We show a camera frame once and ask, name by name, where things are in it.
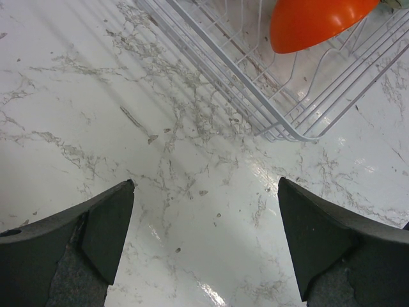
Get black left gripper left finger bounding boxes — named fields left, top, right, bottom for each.
left=1, top=180, right=134, bottom=306

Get solid orange bowl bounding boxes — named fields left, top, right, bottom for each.
left=270, top=0, right=379, bottom=54

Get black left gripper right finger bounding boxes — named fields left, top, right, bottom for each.
left=277, top=177, right=408, bottom=306

